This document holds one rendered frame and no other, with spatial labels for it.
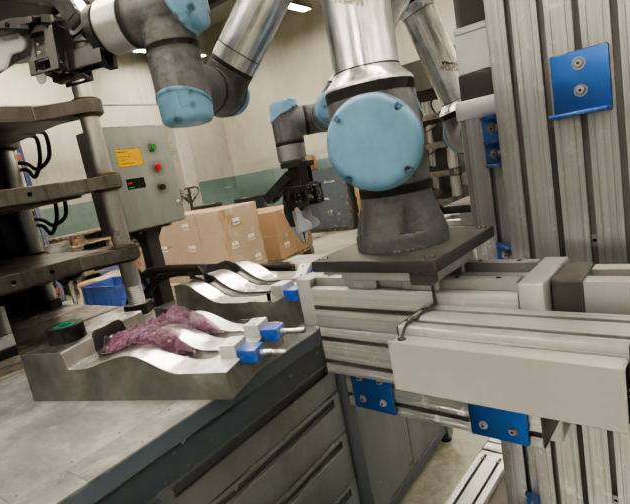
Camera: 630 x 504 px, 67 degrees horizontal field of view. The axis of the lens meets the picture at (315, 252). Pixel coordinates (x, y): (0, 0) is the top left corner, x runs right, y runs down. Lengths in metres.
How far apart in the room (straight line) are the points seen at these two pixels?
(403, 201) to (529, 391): 0.32
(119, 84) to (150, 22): 8.60
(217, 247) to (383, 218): 4.54
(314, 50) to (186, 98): 8.38
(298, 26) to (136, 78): 3.03
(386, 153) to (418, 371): 0.28
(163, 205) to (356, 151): 1.51
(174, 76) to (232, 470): 0.79
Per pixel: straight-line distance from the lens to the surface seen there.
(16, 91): 8.49
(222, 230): 5.13
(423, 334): 0.65
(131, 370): 1.03
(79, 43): 0.83
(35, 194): 1.73
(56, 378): 1.18
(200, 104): 0.71
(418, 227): 0.74
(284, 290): 1.19
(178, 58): 0.72
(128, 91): 9.39
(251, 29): 0.82
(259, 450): 1.17
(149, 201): 2.00
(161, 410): 0.98
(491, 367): 0.59
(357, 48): 0.62
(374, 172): 0.59
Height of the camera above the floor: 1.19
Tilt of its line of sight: 10 degrees down
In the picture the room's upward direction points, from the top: 11 degrees counter-clockwise
